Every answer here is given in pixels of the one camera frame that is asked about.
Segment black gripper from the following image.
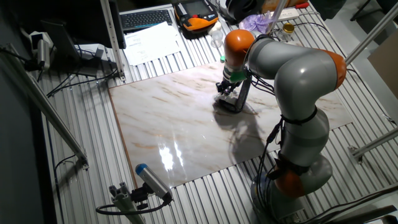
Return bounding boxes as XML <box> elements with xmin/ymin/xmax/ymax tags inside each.
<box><xmin>215</xmin><ymin>77</ymin><xmax>240</xmax><ymax>97</ymax></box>

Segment small clear glass jar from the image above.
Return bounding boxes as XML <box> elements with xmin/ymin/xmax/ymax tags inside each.
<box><xmin>214</xmin><ymin>92</ymin><xmax>238</xmax><ymax>107</ymax></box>

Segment black C-clamp with steel screw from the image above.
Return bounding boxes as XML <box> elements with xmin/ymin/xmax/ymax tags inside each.
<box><xmin>212</xmin><ymin>77</ymin><xmax>253</xmax><ymax>114</ymax></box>

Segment clear plastic cup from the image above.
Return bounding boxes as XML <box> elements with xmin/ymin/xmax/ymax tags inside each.
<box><xmin>210</xmin><ymin>29</ymin><xmax>224</xmax><ymax>49</ymax></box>

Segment marble patterned board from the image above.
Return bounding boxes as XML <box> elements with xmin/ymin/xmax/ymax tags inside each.
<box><xmin>108</xmin><ymin>60</ymin><xmax>354</xmax><ymax>189</ymax></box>

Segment white round object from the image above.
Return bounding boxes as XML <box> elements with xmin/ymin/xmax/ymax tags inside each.
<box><xmin>207</xmin><ymin>21</ymin><xmax>222</xmax><ymax>37</ymax></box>

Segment purple plastic bag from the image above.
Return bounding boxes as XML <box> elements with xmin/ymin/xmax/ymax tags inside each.
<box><xmin>238</xmin><ymin>11</ymin><xmax>275</xmax><ymax>33</ymax></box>

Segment orange and black teach pendant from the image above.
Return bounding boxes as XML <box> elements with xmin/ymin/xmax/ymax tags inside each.
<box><xmin>173</xmin><ymin>0</ymin><xmax>220</xmax><ymax>34</ymax></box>

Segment black round spool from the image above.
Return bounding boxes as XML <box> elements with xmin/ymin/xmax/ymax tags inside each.
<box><xmin>217</xmin><ymin>0</ymin><xmax>266</xmax><ymax>24</ymax></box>

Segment white printed paper sheets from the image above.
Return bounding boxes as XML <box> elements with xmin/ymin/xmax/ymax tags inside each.
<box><xmin>123</xmin><ymin>21</ymin><xmax>182</xmax><ymax>67</ymax></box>

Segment white power strip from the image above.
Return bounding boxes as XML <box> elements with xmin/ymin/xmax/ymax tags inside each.
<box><xmin>269</xmin><ymin>7</ymin><xmax>300</xmax><ymax>22</ymax></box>

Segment brown cardboard box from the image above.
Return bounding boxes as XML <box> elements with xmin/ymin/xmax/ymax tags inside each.
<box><xmin>261</xmin><ymin>0</ymin><xmax>309</xmax><ymax>14</ymax></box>

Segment black keyboard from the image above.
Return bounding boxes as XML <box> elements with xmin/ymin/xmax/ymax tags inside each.
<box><xmin>119</xmin><ymin>8</ymin><xmax>174</xmax><ymax>34</ymax></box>

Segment upright aluminium profile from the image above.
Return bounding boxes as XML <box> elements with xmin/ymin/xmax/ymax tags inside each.
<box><xmin>99</xmin><ymin>0</ymin><xmax>127</xmax><ymax>82</ymax></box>

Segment grey power strip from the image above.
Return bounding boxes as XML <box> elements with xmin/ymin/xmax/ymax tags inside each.
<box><xmin>74</xmin><ymin>43</ymin><xmax>118</xmax><ymax>77</ymax></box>

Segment slanted aluminium profile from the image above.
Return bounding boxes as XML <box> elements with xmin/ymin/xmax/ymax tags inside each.
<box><xmin>345</xmin><ymin>2</ymin><xmax>398</xmax><ymax>65</ymax></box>

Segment brown cardboard sheet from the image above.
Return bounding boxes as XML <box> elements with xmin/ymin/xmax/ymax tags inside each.
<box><xmin>366</xmin><ymin>37</ymin><xmax>398</xmax><ymax>100</ymax></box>

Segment long aluminium profile beam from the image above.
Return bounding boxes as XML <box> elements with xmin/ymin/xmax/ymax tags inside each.
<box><xmin>0</xmin><ymin>43</ymin><xmax>90</xmax><ymax>170</ymax></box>

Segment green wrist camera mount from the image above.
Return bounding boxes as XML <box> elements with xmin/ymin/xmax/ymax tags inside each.
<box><xmin>220</xmin><ymin>55</ymin><xmax>249</xmax><ymax>84</ymax></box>

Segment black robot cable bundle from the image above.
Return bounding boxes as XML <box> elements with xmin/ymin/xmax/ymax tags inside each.
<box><xmin>242</xmin><ymin>34</ymin><xmax>312</xmax><ymax>224</ymax></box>

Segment upright silver metal post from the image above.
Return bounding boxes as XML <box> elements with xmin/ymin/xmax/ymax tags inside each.
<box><xmin>266</xmin><ymin>0</ymin><xmax>289</xmax><ymax>35</ymax></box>

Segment grey camera with blue cap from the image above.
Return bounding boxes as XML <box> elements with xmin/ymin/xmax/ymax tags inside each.
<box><xmin>135</xmin><ymin>163</ymin><xmax>174</xmax><ymax>203</ymax></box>

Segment loose black cables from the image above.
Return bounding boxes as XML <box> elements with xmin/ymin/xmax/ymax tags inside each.
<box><xmin>46</xmin><ymin>67</ymin><xmax>119</xmax><ymax>98</ymax></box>

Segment short aluminium camera post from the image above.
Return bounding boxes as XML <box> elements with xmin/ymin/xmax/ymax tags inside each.
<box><xmin>108</xmin><ymin>182</ymin><xmax>147</xmax><ymax>224</ymax></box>

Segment black camera cable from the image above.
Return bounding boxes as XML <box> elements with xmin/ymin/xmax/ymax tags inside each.
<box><xmin>95</xmin><ymin>192</ymin><xmax>170</xmax><ymax>216</ymax></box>

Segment aluminium profile with bracket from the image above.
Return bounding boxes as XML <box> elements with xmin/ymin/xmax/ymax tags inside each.
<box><xmin>348</xmin><ymin>127</ymin><xmax>398</xmax><ymax>165</ymax></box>

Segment grey and white camera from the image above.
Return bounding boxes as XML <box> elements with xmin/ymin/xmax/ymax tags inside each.
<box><xmin>29</xmin><ymin>30</ymin><xmax>54</xmax><ymax>71</ymax></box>

